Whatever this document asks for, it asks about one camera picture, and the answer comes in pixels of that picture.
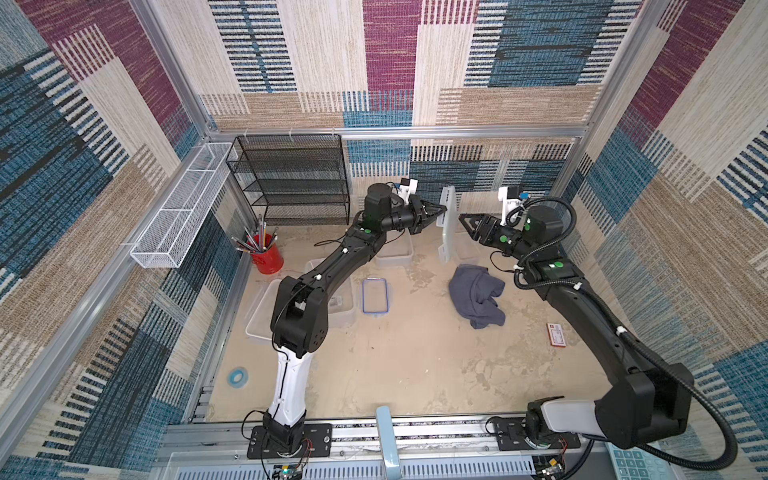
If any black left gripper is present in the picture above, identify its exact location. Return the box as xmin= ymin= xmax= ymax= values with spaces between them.
xmin=380 ymin=199 xmax=448 ymax=238

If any green-seal lunch box lid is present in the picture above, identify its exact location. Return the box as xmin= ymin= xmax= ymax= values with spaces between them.
xmin=437 ymin=185 xmax=458 ymax=264

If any lidded green-tinted lunch box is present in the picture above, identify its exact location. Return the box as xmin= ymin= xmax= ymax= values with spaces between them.
xmin=375 ymin=230 xmax=414 ymax=268

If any dark blue cloth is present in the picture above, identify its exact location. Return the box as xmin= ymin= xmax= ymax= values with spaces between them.
xmin=449 ymin=264 xmax=506 ymax=330

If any blue-rimmed small box lid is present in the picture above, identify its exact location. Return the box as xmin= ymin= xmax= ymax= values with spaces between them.
xmin=362 ymin=278 xmax=389 ymax=315

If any large clear plastic lunch box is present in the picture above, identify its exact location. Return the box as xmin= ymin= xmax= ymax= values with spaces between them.
xmin=328 ymin=278 xmax=356 ymax=329

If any clear lunch box lid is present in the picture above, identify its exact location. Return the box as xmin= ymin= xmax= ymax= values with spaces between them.
xmin=245 ymin=279 xmax=281 ymax=344

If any small blue-rimmed lunch box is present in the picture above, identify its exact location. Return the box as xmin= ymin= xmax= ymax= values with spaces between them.
xmin=451 ymin=232 xmax=480 ymax=265

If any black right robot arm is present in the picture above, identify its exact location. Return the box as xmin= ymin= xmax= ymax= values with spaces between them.
xmin=459 ymin=197 xmax=693 ymax=449

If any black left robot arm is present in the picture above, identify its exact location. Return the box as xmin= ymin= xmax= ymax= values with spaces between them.
xmin=263 ymin=183 xmax=448 ymax=451

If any small red white card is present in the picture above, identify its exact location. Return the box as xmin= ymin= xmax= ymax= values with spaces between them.
xmin=547 ymin=323 xmax=567 ymax=348

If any black mesh shelf rack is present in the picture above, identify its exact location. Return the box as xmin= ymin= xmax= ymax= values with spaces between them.
xmin=227 ymin=134 xmax=351 ymax=226

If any red pen cup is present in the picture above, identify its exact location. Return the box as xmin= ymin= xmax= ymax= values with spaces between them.
xmin=249 ymin=244 xmax=284 ymax=275

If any blue tape roll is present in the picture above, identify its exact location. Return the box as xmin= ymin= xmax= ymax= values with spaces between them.
xmin=226 ymin=367 xmax=249 ymax=389

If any light blue calculator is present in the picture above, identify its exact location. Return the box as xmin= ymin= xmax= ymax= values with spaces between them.
xmin=606 ymin=443 xmax=676 ymax=480

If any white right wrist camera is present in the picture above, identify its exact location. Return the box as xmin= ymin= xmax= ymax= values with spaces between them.
xmin=498 ymin=186 xmax=530 ymax=227

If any black corrugated cable conduit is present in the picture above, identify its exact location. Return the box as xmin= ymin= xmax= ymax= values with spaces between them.
xmin=506 ymin=196 xmax=739 ymax=480

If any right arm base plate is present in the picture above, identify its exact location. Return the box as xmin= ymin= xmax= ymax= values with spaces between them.
xmin=484 ymin=415 xmax=582 ymax=452

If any light blue rail clamp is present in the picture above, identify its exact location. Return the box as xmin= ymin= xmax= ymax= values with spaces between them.
xmin=375 ymin=405 xmax=403 ymax=480

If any aluminium front rail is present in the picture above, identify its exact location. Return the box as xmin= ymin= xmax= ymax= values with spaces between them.
xmin=150 ymin=414 xmax=617 ymax=479

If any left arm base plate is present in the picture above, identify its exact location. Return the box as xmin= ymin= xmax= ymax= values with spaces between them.
xmin=246 ymin=423 xmax=333 ymax=460

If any white mesh wall basket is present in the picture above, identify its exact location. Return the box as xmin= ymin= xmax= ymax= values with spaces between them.
xmin=130 ymin=142 xmax=231 ymax=269

